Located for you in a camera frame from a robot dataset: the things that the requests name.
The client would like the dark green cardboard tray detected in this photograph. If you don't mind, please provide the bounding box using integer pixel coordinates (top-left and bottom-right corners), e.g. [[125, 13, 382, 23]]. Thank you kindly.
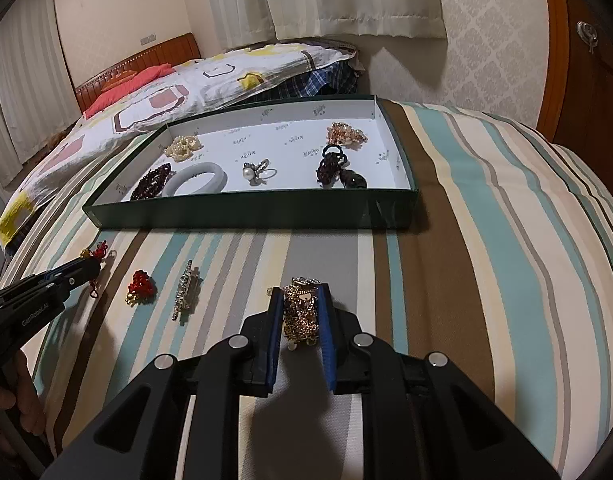
[[81, 94, 420, 234]]

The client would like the red embroidered cushion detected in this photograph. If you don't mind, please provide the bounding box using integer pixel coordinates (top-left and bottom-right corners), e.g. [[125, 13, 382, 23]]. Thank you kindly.
[[100, 69, 138, 92]]

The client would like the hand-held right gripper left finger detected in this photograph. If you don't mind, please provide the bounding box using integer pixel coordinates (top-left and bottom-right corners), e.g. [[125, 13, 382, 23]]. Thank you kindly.
[[39, 290, 287, 480]]

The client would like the wooden bed headboard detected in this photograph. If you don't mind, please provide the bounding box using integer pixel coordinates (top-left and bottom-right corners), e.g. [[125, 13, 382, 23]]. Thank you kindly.
[[73, 32, 202, 117]]

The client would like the narrow cream curtain panel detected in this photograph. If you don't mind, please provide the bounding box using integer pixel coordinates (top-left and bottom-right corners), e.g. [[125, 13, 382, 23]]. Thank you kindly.
[[203, 0, 278, 51]]

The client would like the small beaded ring ornament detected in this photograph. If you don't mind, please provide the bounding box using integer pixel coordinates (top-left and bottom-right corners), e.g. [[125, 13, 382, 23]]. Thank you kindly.
[[326, 120, 369, 152]]

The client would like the person's left hand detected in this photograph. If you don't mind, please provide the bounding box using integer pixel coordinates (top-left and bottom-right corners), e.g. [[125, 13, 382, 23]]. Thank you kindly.
[[0, 350, 48, 457]]

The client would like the striped tablecloth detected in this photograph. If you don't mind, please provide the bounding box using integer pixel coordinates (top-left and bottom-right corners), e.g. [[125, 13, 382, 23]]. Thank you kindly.
[[0, 100, 613, 480]]

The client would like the red flower brooch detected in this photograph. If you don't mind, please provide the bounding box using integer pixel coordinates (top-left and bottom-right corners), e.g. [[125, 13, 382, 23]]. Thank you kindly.
[[123, 269, 158, 307]]

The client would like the silver pearl ring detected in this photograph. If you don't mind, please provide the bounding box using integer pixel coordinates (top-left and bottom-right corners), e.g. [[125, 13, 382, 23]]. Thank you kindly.
[[242, 157, 278, 187]]

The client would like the wide cream window curtain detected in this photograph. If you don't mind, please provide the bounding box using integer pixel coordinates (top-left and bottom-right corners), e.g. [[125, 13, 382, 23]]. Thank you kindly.
[[0, 0, 83, 192]]

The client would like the white pearl necklace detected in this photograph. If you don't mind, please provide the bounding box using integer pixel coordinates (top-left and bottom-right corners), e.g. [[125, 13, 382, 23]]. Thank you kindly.
[[163, 134, 204, 163]]

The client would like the patterned white quilt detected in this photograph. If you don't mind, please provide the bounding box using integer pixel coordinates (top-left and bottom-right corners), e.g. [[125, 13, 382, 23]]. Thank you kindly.
[[0, 40, 360, 257]]

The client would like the grey jade bangle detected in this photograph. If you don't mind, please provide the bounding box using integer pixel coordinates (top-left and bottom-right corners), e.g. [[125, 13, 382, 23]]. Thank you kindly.
[[160, 162, 228, 198]]

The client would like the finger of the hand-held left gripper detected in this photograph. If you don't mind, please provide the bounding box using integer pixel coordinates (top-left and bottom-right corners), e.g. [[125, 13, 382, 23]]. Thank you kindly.
[[46, 261, 104, 295], [36, 258, 96, 279]]

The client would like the metal door lock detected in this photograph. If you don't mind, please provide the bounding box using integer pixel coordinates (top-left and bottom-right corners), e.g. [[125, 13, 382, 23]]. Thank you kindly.
[[575, 19, 600, 55]]

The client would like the dark bead hair tie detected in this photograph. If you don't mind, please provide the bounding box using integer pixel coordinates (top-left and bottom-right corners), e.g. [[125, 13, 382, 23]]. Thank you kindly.
[[315, 143, 369, 190]]

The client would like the pink pillow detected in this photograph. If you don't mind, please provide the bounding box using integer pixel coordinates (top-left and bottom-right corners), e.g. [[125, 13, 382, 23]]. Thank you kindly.
[[83, 62, 175, 119]]

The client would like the dark red bead bracelet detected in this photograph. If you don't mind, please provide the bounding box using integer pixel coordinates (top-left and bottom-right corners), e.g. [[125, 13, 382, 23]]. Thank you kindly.
[[129, 162, 176, 202]]

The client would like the rhinestone hair clip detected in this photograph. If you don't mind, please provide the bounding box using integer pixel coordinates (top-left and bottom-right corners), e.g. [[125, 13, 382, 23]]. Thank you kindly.
[[171, 258, 204, 325]]

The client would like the red knot charm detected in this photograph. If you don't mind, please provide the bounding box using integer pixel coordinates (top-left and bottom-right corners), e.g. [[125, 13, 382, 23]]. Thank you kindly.
[[80, 240, 116, 301]]

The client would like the gold chain necklace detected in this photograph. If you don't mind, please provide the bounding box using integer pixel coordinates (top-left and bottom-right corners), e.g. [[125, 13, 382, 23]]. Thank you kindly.
[[266, 275, 333, 351]]

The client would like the wooden door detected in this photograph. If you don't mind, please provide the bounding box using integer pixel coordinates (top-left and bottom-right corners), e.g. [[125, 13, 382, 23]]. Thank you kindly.
[[535, 0, 613, 157]]

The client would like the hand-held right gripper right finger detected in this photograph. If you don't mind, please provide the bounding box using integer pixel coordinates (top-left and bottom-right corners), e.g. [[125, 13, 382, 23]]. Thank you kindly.
[[315, 283, 562, 480]]

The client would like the plaid blue bed sheet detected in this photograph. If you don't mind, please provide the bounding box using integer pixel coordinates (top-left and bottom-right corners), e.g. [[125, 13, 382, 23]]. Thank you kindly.
[[265, 56, 368, 104]]

